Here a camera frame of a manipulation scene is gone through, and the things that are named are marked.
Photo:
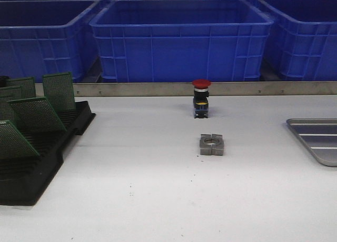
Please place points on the green perfboard front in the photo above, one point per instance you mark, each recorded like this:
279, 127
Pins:
14, 144

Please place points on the green perfboard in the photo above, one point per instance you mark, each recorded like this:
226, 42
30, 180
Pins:
27, 85
9, 93
58, 89
14, 144
37, 114

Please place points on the silver metal tray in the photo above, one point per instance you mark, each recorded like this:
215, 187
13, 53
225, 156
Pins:
318, 136

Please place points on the black slotted board rack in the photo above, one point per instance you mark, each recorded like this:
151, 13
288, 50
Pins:
23, 180

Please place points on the red emergency stop button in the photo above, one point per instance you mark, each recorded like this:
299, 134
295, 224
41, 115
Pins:
200, 102

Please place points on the grey metal clamp block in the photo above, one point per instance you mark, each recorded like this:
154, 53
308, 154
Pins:
211, 144

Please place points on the centre blue plastic crate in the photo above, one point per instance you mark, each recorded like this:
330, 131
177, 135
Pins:
180, 40

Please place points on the blue plastic crate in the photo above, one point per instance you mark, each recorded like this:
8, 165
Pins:
180, 40
39, 38
302, 41

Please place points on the green perfboard rear right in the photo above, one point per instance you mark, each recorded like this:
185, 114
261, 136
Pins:
58, 89

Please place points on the green perfboard middle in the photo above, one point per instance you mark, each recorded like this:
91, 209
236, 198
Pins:
37, 114

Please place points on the right blue plastic crate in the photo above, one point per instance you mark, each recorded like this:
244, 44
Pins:
302, 41

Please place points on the green perfboard rear left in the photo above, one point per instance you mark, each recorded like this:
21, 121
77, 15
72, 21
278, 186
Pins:
27, 85

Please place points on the left blue plastic crate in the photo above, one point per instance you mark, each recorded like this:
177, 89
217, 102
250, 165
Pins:
39, 38

